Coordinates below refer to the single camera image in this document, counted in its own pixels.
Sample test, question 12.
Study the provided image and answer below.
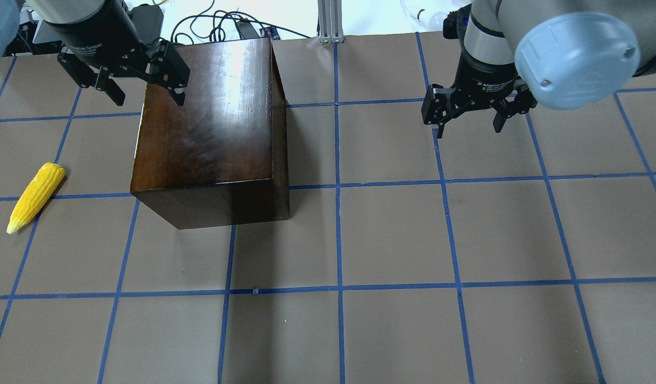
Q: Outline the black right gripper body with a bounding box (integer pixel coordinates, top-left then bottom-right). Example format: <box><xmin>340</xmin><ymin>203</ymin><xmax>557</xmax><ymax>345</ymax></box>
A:
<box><xmin>452</xmin><ymin>53</ymin><xmax>520</xmax><ymax>116</ymax></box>

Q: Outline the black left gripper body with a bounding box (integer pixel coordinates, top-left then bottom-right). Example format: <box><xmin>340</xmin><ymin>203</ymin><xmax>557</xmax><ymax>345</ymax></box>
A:
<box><xmin>43</xmin><ymin>0</ymin><xmax>171</xmax><ymax>73</ymax></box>

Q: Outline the black power adapter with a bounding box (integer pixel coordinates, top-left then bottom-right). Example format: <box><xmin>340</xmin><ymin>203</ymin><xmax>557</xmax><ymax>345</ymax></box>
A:
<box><xmin>130</xmin><ymin>4</ymin><xmax>164</xmax><ymax>45</ymax></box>

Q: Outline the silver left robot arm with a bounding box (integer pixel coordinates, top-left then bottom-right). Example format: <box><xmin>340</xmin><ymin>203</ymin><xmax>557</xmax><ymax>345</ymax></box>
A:
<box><xmin>27</xmin><ymin>1</ymin><xmax>190</xmax><ymax>106</ymax></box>

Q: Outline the black electronics pile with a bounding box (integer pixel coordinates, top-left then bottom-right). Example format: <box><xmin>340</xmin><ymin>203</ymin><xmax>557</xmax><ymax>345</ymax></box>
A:
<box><xmin>2</xmin><ymin>5</ymin><xmax>62</xmax><ymax>58</ymax></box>

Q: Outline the aluminium extrusion post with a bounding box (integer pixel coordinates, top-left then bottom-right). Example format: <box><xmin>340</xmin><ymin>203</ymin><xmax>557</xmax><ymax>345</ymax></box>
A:
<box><xmin>317</xmin><ymin>0</ymin><xmax>345</xmax><ymax>44</ymax></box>

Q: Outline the yellow plastic corn cob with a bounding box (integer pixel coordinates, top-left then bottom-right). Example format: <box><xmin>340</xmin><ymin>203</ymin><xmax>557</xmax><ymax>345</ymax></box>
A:
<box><xmin>6</xmin><ymin>162</ymin><xmax>66</xmax><ymax>234</ymax></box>

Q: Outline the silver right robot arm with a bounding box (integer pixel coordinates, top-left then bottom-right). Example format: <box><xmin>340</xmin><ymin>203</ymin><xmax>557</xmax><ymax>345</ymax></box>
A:
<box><xmin>421</xmin><ymin>1</ymin><xmax>656</xmax><ymax>138</ymax></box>

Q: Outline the black cables bundle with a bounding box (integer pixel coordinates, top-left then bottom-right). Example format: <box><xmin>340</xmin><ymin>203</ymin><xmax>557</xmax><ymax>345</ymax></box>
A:
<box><xmin>168</xmin><ymin>8</ymin><xmax>313</xmax><ymax>46</ymax></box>

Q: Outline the dark brown wooden cabinet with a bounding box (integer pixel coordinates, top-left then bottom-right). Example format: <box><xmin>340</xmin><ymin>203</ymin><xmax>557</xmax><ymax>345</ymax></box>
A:
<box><xmin>130</xmin><ymin>37</ymin><xmax>291</xmax><ymax>229</ymax></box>

